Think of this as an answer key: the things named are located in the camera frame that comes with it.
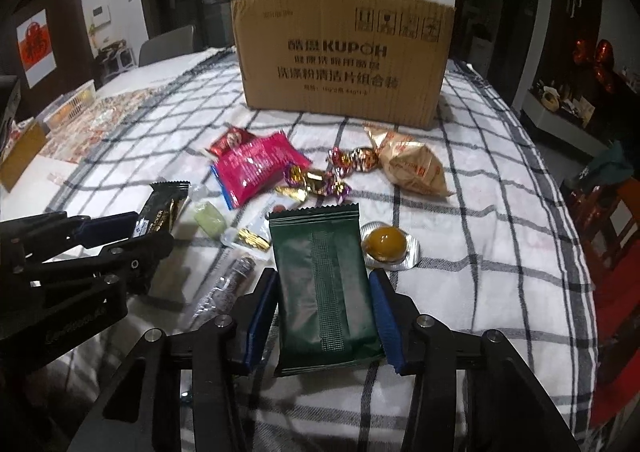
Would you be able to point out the clear plastic food container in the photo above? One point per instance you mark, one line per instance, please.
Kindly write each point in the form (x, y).
(68, 106)

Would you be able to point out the blue gold foil candy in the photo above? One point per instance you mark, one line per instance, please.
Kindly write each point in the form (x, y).
(300, 182)

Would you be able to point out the tan bread packet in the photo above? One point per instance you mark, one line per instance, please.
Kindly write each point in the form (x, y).
(408, 163)

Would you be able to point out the green jelly candy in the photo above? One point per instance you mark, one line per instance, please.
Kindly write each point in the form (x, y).
(209, 219)

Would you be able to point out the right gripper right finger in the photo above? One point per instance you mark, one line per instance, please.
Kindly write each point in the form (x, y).
(394, 317)

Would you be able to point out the green cloth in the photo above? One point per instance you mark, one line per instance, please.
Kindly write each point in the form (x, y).
(606, 169)

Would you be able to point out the red stool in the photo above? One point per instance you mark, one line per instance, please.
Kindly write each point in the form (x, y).
(607, 222)

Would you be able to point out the red poster on door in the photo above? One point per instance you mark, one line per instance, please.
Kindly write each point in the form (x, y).
(35, 48)

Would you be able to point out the small brown box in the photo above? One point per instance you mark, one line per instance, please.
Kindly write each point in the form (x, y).
(23, 152)

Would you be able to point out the red gold foil candy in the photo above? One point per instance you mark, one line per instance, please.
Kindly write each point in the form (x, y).
(345, 162)

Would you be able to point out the yellow jelly cup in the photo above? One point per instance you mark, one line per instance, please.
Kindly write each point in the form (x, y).
(389, 248)

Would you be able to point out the white low cabinet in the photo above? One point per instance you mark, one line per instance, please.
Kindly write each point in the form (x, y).
(559, 128)

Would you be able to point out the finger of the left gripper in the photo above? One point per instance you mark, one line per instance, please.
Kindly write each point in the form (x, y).
(135, 261)
(105, 230)

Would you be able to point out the red candy packet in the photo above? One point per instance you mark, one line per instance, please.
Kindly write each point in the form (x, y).
(232, 138)

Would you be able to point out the dark green snack packet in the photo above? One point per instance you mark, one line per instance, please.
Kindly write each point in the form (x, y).
(325, 308)

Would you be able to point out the black chocolate bar wrapper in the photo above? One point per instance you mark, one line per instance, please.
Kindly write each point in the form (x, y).
(162, 208)

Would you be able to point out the red balloon decoration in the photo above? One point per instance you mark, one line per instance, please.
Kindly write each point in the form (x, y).
(598, 57)

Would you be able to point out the plaid table cloth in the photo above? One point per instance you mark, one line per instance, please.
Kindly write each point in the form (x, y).
(501, 252)

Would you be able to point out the grey dining chair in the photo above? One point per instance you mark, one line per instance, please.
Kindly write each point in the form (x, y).
(177, 42)

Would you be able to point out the pink snack packet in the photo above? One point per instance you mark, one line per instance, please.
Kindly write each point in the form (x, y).
(248, 169)

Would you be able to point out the small gold wrapped candy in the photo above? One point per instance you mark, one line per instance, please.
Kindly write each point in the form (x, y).
(232, 237)

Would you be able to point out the brown cardboard box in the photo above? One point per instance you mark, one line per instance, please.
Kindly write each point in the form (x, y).
(381, 60)

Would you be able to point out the patterned floral table mat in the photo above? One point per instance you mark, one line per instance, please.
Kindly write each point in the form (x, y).
(72, 142)

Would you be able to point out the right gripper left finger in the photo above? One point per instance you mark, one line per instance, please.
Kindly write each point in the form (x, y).
(253, 314)

